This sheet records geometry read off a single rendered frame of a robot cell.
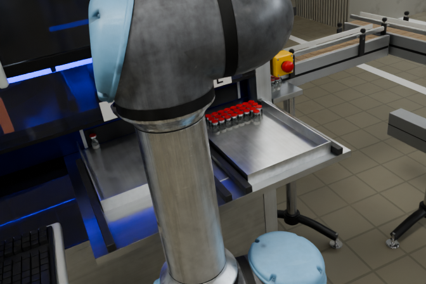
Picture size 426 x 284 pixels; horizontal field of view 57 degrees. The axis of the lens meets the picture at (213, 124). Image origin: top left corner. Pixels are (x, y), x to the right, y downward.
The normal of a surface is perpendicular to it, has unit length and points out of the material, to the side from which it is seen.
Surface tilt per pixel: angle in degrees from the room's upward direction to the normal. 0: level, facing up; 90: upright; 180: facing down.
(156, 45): 82
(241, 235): 90
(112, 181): 0
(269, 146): 0
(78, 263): 90
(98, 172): 0
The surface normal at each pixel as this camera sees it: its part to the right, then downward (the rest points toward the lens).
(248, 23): 0.29, 0.26
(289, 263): 0.01, -0.89
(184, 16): 0.16, -0.01
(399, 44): -0.89, 0.30
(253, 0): 0.33, -0.17
